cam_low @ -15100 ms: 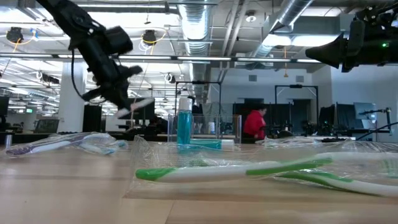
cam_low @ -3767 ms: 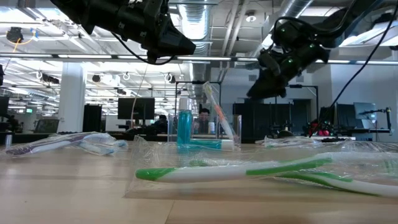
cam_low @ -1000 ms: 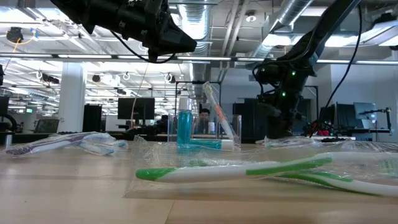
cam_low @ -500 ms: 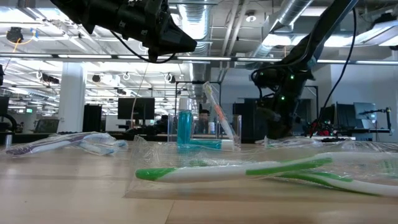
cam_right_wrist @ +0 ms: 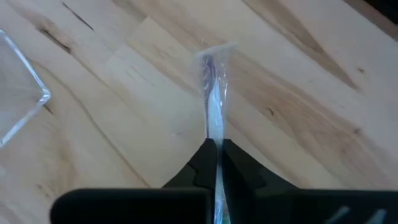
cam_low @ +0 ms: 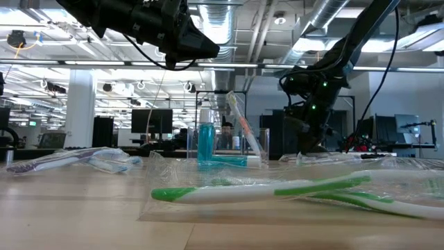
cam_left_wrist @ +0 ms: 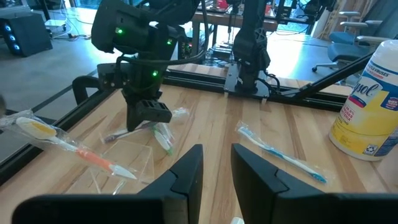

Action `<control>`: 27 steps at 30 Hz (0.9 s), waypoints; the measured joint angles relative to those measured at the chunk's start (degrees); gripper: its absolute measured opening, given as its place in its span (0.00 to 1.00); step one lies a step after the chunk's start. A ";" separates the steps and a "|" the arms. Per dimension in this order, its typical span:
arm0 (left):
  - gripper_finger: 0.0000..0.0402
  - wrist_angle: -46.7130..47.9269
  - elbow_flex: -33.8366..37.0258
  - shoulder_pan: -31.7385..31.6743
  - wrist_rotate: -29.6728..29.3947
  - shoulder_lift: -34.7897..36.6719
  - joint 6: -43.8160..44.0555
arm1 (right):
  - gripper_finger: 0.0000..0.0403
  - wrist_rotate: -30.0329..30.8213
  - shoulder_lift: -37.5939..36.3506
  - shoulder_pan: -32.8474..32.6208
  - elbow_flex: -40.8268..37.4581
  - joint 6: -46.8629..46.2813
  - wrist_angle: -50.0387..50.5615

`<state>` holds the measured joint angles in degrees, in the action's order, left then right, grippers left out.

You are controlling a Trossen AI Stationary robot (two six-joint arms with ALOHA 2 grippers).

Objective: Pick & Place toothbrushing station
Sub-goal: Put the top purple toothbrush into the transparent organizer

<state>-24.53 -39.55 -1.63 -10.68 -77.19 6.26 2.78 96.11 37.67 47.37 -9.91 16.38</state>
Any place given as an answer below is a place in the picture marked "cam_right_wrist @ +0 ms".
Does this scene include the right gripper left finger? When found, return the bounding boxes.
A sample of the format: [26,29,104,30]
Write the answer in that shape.
[51,139,218,224]

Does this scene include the clear acrylic organizer holder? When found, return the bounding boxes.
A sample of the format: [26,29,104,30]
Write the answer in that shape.
[0,29,52,149]

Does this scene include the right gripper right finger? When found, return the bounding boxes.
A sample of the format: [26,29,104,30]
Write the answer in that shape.
[222,139,398,224]

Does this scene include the green white toothbrush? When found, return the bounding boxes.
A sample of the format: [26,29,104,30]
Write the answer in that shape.
[195,42,239,224]

